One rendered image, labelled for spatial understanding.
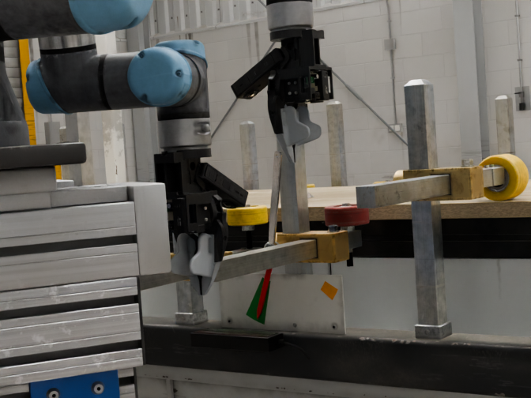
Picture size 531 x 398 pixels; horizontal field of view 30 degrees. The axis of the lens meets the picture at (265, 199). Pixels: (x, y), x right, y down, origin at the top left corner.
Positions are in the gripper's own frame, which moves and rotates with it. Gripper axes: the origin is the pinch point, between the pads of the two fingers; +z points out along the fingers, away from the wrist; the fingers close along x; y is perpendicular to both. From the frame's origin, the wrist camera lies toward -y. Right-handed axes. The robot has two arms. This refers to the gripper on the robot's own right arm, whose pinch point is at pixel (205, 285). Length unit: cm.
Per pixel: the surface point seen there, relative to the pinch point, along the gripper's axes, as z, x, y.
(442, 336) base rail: 12.1, 23.3, -29.7
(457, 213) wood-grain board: -6, 18, -50
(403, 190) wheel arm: -12.1, 26.5, -13.0
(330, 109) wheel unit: -29, -59, -139
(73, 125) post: -27, -55, -30
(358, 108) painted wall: -53, -408, -782
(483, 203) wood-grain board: -7, 23, -50
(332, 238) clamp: -3.7, 4.8, -28.8
